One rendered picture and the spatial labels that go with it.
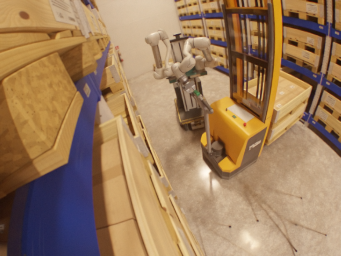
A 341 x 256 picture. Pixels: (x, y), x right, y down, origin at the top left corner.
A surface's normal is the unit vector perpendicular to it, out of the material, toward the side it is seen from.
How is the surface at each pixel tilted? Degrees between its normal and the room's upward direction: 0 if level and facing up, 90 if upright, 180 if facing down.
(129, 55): 90
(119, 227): 0
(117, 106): 90
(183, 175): 0
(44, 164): 90
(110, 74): 90
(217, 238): 0
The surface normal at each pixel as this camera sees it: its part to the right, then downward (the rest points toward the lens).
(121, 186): -0.24, -0.71
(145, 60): 0.36, 0.57
